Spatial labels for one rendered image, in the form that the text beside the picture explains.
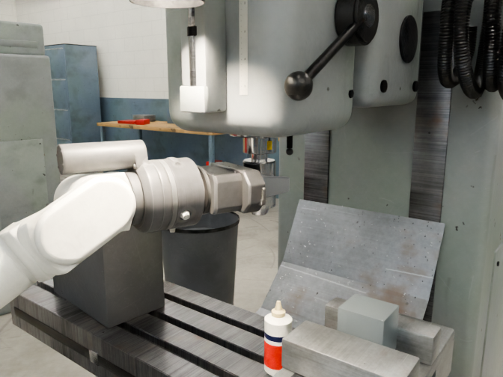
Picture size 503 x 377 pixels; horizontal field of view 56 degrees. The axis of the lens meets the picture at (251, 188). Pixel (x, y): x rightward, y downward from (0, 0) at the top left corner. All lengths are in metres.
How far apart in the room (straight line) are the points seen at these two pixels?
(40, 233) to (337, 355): 0.35
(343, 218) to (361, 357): 0.48
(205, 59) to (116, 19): 7.41
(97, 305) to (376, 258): 0.53
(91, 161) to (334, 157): 0.60
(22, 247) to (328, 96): 0.39
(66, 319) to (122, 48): 7.03
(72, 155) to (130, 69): 7.13
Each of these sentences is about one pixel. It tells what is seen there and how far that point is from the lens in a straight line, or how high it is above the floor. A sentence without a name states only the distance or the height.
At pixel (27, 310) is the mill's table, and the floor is 0.93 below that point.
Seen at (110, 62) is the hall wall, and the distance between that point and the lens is 8.06.
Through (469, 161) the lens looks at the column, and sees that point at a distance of 0.92.
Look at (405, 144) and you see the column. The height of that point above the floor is 1.26.
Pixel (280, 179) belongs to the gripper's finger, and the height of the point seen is 1.24.
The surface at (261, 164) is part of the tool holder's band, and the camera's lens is 0.64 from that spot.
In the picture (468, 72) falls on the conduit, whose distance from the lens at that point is 0.75.
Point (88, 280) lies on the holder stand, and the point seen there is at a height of 1.03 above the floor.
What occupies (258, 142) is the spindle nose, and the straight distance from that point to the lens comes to 0.63.
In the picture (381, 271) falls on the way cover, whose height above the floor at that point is 1.02.
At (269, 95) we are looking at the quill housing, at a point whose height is 1.36.
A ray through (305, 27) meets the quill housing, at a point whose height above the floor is 1.43.
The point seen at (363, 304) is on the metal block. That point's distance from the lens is 0.63.
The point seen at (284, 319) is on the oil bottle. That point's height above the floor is 1.05.
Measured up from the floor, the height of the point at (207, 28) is 1.43.
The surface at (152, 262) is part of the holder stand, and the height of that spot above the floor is 1.06.
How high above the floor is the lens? 1.37
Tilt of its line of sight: 12 degrees down
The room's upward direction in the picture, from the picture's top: straight up
